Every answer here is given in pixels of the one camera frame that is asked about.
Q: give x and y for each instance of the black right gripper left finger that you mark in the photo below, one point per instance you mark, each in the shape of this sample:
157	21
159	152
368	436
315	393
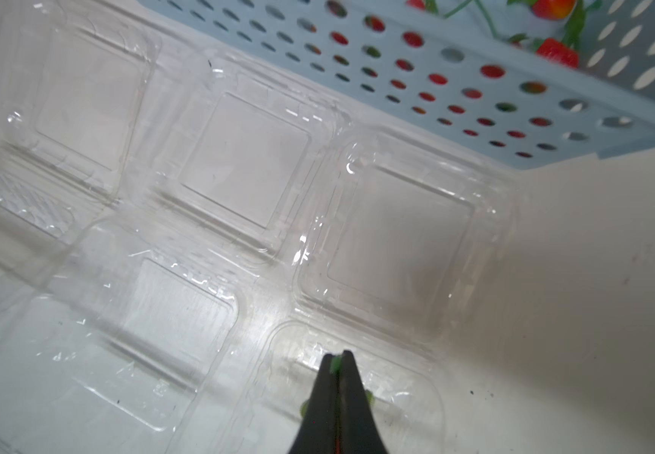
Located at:
318	430

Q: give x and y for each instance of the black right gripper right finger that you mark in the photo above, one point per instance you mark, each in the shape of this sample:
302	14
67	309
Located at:
357	430

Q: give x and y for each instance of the clear clamshell container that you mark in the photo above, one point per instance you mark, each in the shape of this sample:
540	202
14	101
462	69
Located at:
73	76
141	335
395	244

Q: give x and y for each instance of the strawberries in basket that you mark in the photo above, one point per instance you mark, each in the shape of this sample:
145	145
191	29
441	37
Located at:
548	29

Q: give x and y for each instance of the light blue perforated plastic basket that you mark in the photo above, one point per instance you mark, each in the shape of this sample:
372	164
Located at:
451	78

